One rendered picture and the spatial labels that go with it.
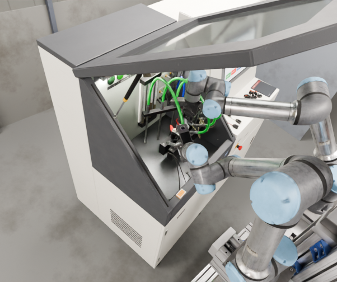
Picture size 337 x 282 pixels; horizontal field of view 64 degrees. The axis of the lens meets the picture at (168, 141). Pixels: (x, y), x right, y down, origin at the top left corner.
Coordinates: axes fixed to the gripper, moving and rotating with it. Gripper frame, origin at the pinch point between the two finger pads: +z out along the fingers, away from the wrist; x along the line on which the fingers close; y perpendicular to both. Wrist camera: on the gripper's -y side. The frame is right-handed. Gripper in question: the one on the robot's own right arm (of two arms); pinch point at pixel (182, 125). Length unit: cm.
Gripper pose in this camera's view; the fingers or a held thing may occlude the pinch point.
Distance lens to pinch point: 144.3
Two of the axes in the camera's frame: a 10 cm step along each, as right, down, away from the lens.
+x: 6.2, -5.3, 5.7
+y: 7.7, 5.3, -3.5
